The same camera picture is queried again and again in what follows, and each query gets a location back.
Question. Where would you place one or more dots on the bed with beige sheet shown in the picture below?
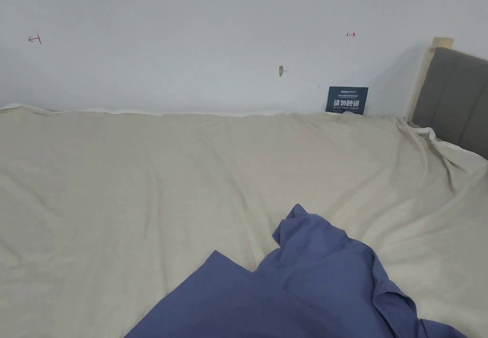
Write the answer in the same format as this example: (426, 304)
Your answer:
(133, 185)

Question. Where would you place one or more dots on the grey padded headboard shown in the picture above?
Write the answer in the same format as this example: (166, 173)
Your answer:
(453, 97)

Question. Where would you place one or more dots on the dark blue sign card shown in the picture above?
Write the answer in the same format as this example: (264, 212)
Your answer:
(347, 100)

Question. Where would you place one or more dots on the blue shirt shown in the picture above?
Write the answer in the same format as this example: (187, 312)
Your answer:
(289, 288)

